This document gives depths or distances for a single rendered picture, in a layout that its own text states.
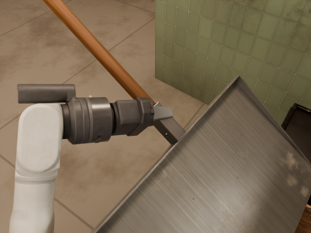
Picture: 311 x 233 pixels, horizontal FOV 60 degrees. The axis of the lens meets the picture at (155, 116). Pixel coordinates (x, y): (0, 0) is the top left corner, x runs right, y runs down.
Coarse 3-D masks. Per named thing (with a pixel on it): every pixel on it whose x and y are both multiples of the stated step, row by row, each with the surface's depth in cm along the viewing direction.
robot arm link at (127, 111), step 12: (96, 108) 48; (108, 108) 49; (120, 108) 50; (132, 108) 51; (144, 108) 50; (96, 120) 48; (108, 120) 49; (120, 120) 50; (132, 120) 51; (144, 120) 51; (96, 132) 48; (108, 132) 49; (120, 132) 55; (132, 132) 56
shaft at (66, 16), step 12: (48, 0) 56; (60, 0) 57; (60, 12) 56; (72, 12) 57; (72, 24) 56; (84, 36) 56; (96, 48) 56; (108, 60) 56; (120, 72) 57; (120, 84) 57; (132, 84) 57; (132, 96) 57; (144, 96) 57
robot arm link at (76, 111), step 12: (24, 84) 46; (36, 84) 47; (48, 84) 48; (60, 84) 49; (72, 84) 50; (24, 96) 45; (36, 96) 46; (48, 96) 47; (60, 96) 48; (72, 96) 48; (60, 108) 47; (72, 108) 47; (84, 108) 47; (72, 120) 46; (84, 120) 47; (72, 132) 47; (84, 132) 47
